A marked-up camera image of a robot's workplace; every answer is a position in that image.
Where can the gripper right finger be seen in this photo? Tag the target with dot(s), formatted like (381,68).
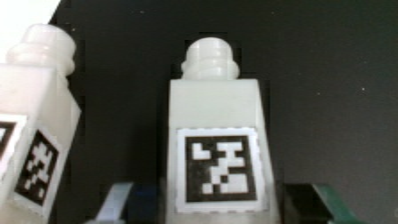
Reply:
(314,205)

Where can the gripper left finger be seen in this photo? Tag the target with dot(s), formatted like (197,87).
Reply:
(131,205)

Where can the white leg with tag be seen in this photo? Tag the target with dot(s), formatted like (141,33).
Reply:
(221,186)

